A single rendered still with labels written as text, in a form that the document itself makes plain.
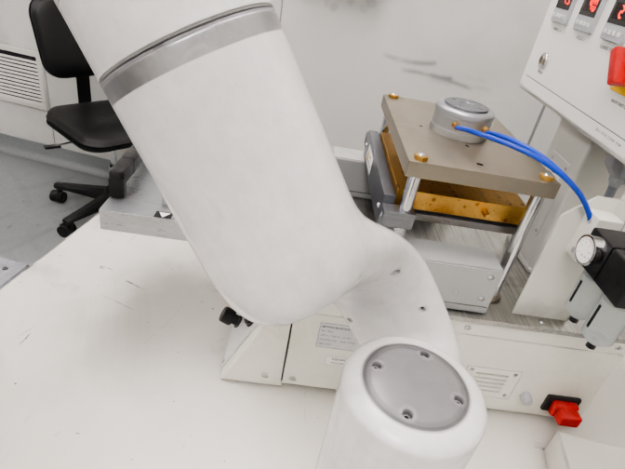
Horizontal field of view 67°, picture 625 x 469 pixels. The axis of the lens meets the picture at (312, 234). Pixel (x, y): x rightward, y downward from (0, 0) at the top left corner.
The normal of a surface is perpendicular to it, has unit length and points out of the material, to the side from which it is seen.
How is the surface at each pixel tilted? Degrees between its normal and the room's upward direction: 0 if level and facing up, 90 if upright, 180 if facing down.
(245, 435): 0
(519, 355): 90
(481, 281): 90
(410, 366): 1
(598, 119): 90
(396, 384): 2
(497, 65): 90
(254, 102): 63
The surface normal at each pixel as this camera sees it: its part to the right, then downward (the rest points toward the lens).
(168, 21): 0.11, 0.26
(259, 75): 0.62, 0.00
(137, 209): 0.16, -0.84
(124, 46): -0.33, 0.43
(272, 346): -0.02, 0.53
